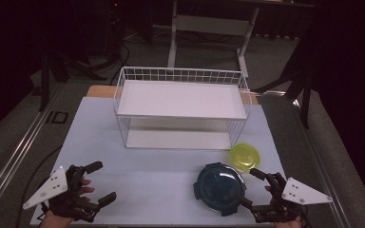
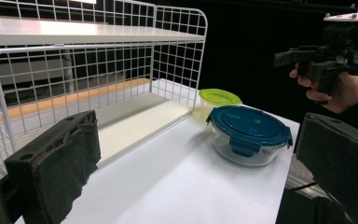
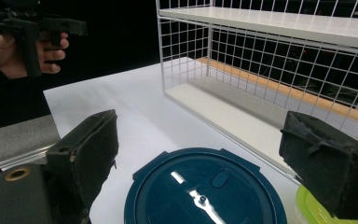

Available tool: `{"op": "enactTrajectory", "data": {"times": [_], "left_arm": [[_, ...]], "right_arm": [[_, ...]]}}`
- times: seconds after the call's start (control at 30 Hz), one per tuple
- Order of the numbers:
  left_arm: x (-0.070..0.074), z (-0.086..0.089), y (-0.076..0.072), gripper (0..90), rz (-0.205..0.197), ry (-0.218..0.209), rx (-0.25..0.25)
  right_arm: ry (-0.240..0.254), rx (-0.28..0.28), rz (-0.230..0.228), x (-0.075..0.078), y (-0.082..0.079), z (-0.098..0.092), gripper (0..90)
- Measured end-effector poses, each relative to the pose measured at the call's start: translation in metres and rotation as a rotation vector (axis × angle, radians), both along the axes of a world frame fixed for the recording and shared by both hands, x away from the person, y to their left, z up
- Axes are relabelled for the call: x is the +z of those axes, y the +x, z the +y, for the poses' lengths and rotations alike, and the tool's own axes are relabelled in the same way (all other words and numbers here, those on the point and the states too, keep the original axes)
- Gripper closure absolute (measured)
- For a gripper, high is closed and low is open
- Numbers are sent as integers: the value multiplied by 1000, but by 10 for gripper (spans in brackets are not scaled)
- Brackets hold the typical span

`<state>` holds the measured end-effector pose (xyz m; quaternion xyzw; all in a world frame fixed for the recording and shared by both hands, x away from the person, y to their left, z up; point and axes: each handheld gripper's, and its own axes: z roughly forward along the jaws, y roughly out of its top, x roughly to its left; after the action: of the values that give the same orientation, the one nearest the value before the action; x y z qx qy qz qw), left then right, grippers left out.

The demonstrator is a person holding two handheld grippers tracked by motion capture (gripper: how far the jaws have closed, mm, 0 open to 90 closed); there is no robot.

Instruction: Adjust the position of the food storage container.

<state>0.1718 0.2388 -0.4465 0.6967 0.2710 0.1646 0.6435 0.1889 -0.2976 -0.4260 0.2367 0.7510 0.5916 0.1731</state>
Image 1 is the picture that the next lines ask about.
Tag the black stand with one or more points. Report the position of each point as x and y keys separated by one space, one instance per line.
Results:
x=304 y=101
x=45 y=82

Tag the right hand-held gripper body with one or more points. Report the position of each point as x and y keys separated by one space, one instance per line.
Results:
x=301 y=193

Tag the metal floor rail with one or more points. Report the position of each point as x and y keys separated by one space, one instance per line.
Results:
x=323 y=171
x=15 y=155

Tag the person's right hand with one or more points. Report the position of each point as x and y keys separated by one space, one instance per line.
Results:
x=286 y=224

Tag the white desk frame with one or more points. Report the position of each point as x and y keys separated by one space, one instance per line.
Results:
x=209 y=25

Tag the yellow-green round container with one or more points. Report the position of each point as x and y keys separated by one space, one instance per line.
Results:
x=244 y=156

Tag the pale table mat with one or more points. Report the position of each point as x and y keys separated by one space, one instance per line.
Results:
x=145 y=177

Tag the person's left hand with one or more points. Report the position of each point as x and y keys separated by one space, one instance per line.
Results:
x=85 y=190

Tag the dark blue lidded glass container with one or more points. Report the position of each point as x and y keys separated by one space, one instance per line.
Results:
x=220 y=188

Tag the wooden table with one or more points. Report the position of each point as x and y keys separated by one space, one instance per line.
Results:
x=101 y=91

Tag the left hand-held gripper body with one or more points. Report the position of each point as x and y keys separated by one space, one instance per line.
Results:
x=49 y=187

